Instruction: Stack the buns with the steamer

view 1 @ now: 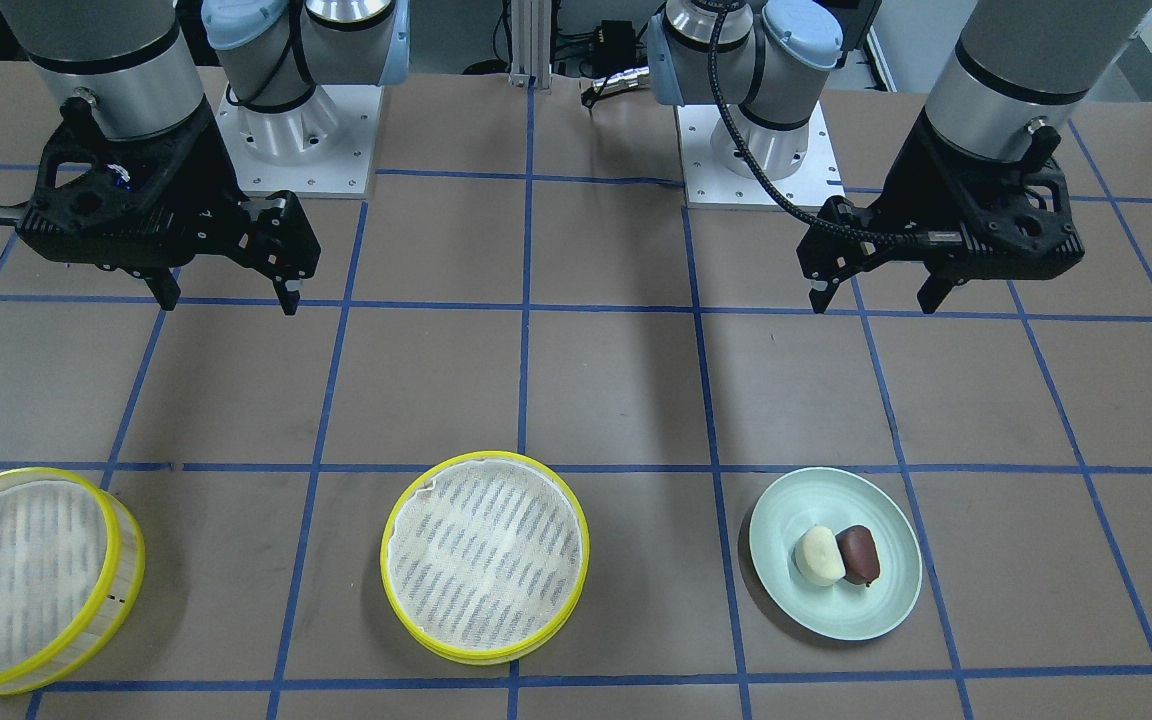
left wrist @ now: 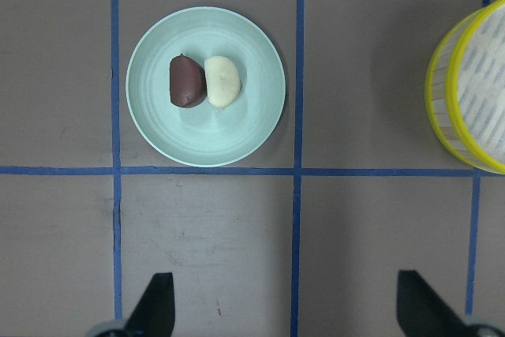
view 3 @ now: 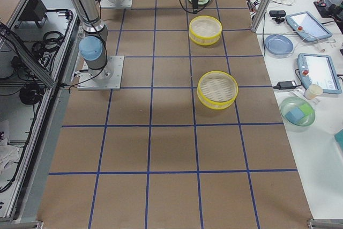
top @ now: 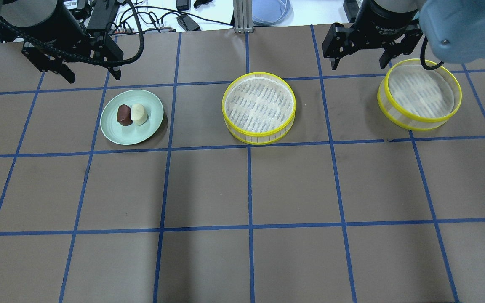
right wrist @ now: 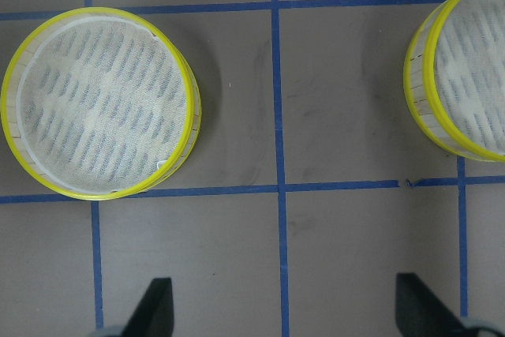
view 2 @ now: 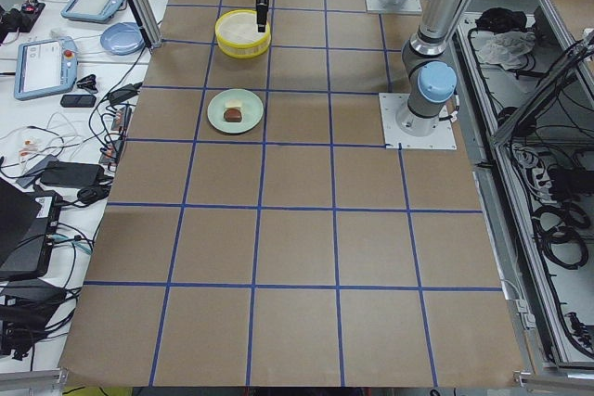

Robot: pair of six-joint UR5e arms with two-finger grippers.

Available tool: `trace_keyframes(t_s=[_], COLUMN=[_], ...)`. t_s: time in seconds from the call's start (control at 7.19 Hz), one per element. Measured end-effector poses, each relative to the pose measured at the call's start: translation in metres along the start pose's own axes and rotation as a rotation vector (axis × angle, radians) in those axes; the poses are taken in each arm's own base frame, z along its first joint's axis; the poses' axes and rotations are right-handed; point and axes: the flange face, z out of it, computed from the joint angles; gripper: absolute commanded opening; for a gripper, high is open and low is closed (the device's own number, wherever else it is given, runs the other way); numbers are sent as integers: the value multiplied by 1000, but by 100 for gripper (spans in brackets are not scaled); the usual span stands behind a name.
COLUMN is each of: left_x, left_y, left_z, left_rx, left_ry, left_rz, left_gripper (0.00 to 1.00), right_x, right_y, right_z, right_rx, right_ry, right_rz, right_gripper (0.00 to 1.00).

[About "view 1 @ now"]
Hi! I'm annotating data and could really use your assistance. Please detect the aluminium frame post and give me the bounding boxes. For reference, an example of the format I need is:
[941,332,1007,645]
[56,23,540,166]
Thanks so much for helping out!
[506,0,553,91]

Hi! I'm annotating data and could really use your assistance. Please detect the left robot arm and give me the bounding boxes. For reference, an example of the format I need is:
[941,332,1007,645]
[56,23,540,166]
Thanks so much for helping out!
[646,1,1152,314]

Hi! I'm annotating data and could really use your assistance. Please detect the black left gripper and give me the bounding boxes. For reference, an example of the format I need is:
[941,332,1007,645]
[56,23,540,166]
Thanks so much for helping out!
[797,111,1085,314]

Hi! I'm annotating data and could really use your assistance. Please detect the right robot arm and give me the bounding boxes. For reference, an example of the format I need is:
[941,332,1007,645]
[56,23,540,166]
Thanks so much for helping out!
[0,1,410,314]

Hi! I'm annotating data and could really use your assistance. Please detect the light green plate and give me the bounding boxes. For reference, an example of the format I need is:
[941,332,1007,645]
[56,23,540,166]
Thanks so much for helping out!
[748,468,923,641]

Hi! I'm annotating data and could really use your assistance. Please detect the brown steamed bun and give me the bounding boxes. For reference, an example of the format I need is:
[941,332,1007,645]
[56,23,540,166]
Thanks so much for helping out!
[835,525,881,588]

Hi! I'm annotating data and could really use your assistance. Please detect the white steamed bun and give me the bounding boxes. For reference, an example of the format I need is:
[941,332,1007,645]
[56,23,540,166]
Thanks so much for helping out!
[794,524,844,588]

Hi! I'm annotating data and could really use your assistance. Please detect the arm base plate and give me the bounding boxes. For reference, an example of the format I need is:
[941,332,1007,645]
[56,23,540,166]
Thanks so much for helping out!
[217,85,385,200]
[675,104,846,213]

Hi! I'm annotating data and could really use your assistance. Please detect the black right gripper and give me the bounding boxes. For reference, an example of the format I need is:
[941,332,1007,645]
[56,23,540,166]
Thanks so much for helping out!
[17,97,321,316]

